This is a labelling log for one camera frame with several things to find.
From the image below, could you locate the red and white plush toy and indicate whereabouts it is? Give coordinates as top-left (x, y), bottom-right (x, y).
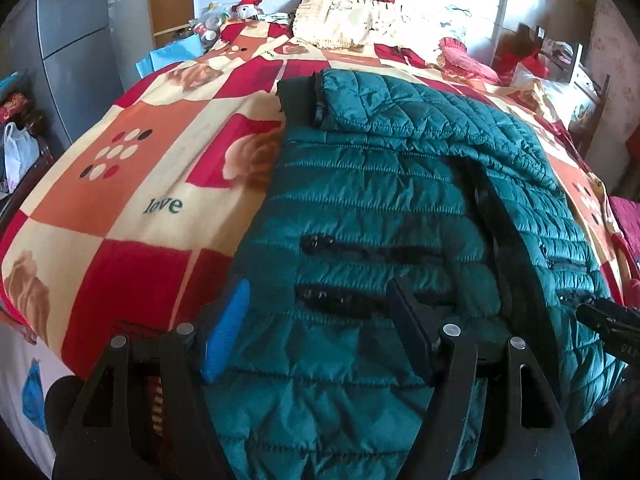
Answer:
top-left (220, 0), bottom-right (265, 43)

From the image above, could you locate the pink ruffled cushion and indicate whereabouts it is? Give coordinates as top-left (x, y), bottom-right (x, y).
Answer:
top-left (439, 37), bottom-right (501, 86)

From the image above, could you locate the white bed sheet blue print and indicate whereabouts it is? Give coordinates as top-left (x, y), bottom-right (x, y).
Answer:
top-left (0, 320), bottom-right (86, 476)

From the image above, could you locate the dark wooden chair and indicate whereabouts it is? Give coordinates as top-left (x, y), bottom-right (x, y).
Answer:
top-left (0, 130), bottom-right (56, 226)

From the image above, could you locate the wooden door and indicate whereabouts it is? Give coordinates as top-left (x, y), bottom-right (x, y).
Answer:
top-left (149, 0), bottom-right (196, 51)

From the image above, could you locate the grey refrigerator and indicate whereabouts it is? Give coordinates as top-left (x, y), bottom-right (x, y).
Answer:
top-left (0, 0), bottom-right (123, 146)

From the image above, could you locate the white plastic bag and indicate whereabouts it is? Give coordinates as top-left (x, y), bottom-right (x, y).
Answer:
top-left (2, 121), bottom-right (41, 186)

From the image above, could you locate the cream fringed pillow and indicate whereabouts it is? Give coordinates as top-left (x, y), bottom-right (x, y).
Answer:
top-left (292, 0), bottom-right (406, 52)

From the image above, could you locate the wooden bedside table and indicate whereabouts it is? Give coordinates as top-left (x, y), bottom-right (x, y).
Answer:
top-left (492, 22), bottom-right (612, 161)

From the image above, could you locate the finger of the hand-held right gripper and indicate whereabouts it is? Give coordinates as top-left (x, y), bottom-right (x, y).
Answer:
top-left (575, 299), bottom-right (640, 358)

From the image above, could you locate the red and cream printed blanket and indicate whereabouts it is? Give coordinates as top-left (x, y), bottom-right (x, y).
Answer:
top-left (0, 17), bottom-right (640, 381)

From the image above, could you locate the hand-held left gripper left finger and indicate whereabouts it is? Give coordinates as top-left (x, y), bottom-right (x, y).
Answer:
top-left (52, 277), bottom-right (251, 480)

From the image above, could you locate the green quilted jacket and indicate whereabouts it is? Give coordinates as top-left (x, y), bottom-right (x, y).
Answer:
top-left (202, 67), bottom-right (628, 480)

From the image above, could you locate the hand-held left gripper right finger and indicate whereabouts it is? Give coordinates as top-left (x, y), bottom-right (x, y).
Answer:
top-left (386, 277), bottom-right (581, 480)

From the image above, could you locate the white floral pillow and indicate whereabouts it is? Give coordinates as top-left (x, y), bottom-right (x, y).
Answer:
top-left (510, 62), bottom-right (598, 126)

